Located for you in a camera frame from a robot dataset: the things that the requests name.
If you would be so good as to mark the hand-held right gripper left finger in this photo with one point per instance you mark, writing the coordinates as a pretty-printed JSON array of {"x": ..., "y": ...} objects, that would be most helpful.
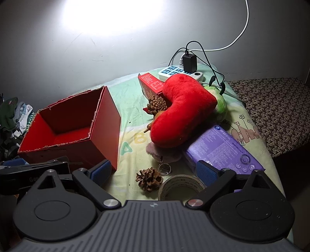
[{"x": 101, "y": 171}]

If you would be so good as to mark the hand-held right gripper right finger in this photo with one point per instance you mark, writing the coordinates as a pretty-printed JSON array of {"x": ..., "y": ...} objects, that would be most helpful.
[{"x": 206, "y": 172}]

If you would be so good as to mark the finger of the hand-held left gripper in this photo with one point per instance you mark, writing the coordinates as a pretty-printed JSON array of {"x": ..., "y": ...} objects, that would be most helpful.
[{"x": 13, "y": 162}]

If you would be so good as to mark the purple wet wipes pack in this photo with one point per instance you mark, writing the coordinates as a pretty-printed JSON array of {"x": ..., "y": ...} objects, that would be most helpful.
[{"x": 218, "y": 145}]

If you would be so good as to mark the clear tape roll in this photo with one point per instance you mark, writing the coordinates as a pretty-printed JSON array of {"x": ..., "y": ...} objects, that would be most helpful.
[{"x": 167, "y": 187}]

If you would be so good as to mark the red cardboard box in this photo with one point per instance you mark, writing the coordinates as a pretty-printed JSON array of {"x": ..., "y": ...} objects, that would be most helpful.
[{"x": 104, "y": 126}]

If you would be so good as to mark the brown pinecone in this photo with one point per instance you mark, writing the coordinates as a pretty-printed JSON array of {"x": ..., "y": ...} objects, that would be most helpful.
[{"x": 149, "y": 179}]

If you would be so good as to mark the red heart plush pillow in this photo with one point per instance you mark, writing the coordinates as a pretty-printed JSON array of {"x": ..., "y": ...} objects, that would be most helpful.
[{"x": 184, "y": 109}]

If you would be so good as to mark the pile of clothes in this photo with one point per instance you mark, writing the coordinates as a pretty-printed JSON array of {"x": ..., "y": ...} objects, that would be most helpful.
[{"x": 12, "y": 116}]

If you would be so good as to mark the green plush toy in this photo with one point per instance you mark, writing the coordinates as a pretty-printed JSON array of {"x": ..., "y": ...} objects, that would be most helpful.
[{"x": 221, "y": 104}]

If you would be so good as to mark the brown wooden gourd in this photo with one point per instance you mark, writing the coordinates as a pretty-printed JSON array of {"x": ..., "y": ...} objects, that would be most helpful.
[{"x": 155, "y": 120}]

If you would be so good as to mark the green printed bed sheet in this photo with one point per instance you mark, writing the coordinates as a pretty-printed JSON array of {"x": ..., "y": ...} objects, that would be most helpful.
[{"x": 132, "y": 97}]

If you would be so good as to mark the pinecone with red bow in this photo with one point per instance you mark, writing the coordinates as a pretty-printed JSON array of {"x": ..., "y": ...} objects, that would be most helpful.
[{"x": 157, "y": 104}]

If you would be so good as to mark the brown patterned mattress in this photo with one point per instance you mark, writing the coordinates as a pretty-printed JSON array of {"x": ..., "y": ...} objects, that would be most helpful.
[{"x": 273, "y": 109}]

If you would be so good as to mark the small red printed carton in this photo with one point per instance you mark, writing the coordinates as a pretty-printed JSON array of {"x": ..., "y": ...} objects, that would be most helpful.
[{"x": 151, "y": 83}]

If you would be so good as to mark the white and blue power strip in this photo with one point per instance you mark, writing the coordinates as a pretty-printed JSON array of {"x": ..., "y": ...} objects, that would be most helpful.
[{"x": 169, "y": 72}]

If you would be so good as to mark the black charger adapter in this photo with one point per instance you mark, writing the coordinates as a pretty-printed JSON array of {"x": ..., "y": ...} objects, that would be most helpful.
[{"x": 189, "y": 61}]

